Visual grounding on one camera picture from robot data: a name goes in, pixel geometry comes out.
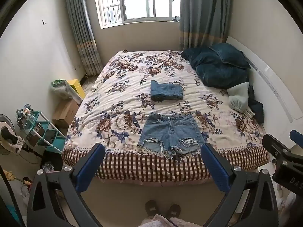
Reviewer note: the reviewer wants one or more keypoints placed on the small plant on windowsill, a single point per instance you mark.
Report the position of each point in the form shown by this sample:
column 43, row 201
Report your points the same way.
column 175, row 18

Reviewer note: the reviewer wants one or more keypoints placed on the window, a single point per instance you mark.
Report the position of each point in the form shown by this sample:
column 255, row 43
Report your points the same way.
column 139, row 0

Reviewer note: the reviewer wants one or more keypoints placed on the frayed light denim shorts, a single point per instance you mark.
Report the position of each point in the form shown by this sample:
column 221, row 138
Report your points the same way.
column 171, row 131

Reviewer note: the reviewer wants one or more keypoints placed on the cardboard box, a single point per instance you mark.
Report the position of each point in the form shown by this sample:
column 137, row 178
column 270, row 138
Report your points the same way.
column 65, row 112

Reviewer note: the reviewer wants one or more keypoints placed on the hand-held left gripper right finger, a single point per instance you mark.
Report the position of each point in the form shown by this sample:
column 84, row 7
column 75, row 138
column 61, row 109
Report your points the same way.
column 215, row 170

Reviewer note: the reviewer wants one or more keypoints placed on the folded dark denim shorts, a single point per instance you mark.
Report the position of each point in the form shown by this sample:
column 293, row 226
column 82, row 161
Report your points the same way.
column 167, row 90

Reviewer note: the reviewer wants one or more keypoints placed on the yellow box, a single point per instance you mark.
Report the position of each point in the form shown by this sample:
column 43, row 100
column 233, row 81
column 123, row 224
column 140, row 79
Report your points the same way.
column 77, row 87

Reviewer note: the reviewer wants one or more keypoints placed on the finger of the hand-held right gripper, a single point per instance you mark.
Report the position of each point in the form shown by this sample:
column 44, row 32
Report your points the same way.
column 273, row 143
column 297, row 136

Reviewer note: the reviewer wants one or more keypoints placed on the teal storage rack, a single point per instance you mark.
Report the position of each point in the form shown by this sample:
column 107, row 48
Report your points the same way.
column 51, row 134

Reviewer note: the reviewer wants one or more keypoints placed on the clear plastic bag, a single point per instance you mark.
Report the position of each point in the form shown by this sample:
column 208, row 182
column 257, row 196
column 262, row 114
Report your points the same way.
column 62, row 90

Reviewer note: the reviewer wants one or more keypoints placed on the pale green knit cloth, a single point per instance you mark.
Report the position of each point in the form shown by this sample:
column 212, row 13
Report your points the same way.
column 239, row 97

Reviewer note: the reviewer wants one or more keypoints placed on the grey-blue curtain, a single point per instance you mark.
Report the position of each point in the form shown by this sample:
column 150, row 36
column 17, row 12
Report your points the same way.
column 81, row 30
column 203, row 14

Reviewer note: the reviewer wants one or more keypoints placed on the person's pink clothing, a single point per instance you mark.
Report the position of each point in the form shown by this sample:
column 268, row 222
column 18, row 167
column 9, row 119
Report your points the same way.
column 163, row 221

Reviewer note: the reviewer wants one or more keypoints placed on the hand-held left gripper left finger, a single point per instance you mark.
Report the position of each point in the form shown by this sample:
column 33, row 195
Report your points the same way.
column 91, row 167

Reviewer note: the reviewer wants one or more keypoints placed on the white bed headboard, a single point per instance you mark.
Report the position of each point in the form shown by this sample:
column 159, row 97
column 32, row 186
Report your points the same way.
column 272, row 80

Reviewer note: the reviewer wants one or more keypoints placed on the dark teal quilt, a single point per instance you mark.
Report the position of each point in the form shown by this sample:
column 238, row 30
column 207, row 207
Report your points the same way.
column 217, row 72

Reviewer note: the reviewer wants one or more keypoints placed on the dark slipper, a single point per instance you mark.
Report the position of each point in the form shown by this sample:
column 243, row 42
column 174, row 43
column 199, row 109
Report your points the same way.
column 151, row 208
column 174, row 211

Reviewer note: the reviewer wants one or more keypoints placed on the bed with floral cover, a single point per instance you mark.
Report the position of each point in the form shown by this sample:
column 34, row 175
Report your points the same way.
column 113, row 94

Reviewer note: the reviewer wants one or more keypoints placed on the dark teal pillow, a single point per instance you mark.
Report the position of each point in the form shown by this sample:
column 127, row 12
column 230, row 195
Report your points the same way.
column 230, row 54

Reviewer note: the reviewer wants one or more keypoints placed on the dark navy garment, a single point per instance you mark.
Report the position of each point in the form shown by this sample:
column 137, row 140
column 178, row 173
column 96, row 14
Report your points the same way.
column 256, row 107

